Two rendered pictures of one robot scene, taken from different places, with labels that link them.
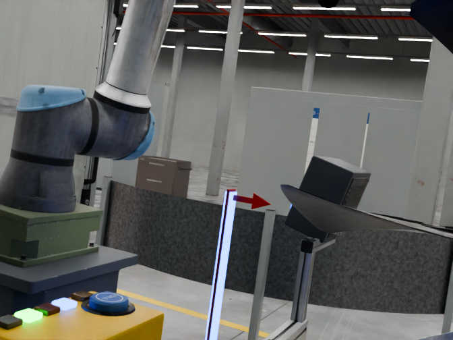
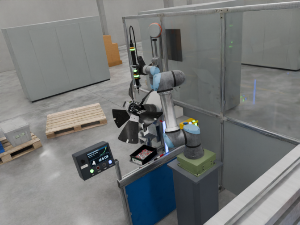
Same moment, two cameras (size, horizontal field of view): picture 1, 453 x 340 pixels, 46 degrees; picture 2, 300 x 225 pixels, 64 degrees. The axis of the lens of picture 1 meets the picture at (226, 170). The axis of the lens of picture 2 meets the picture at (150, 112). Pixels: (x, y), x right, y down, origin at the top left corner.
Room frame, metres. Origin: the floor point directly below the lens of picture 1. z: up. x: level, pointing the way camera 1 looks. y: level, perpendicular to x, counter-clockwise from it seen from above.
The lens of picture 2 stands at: (2.45, 0.91, 2.15)
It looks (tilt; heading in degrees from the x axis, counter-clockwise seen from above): 24 degrees down; 212
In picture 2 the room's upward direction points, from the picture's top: 8 degrees counter-clockwise
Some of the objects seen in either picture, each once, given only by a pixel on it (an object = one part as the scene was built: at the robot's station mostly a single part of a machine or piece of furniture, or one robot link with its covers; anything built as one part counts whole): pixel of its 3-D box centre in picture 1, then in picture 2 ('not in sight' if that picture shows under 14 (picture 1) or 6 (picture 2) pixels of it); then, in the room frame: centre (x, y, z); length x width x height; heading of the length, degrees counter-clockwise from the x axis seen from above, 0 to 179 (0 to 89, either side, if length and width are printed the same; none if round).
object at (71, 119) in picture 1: (52, 119); (191, 134); (1.02, 0.34, 1.26); 0.13 x 0.12 x 0.14; 131
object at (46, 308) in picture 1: (47, 309); not in sight; (0.51, 0.15, 1.08); 0.02 x 0.02 x 0.01; 66
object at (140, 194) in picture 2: not in sight; (164, 191); (0.86, -0.04, 0.45); 0.82 x 0.02 x 0.66; 156
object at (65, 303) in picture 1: (64, 303); not in sight; (0.53, 0.14, 1.08); 0.02 x 0.02 x 0.01; 66
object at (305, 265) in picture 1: (303, 280); (118, 169); (1.26, -0.22, 0.96); 0.03 x 0.03 x 0.20; 66
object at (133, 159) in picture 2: not in sight; (143, 154); (0.86, -0.22, 0.85); 0.22 x 0.17 x 0.07; 172
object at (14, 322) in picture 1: (8, 322); not in sight; (0.46, 0.17, 1.08); 0.02 x 0.02 x 0.01; 66
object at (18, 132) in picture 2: not in sight; (15, 131); (0.34, -3.39, 0.31); 0.60 x 0.42 x 0.33; 72
